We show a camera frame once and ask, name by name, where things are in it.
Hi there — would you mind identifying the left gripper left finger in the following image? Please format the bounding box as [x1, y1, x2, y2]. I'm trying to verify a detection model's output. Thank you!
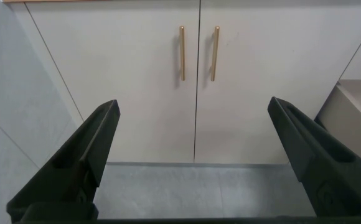
[6, 99, 121, 223]

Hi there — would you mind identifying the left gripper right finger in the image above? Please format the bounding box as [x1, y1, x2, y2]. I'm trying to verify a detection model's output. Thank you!
[267, 96, 361, 218]

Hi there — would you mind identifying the open white cabinet door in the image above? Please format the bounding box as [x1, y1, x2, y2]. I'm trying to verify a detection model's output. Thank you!
[314, 78, 361, 172]

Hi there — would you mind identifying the white kitchen cabinet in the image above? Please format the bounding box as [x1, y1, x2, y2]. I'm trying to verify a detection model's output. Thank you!
[1, 0, 361, 167]

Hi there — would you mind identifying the white cabinet door gold handle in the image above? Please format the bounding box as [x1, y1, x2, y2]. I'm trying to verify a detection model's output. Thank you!
[194, 0, 361, 165]
[24, 0, 201, 164]

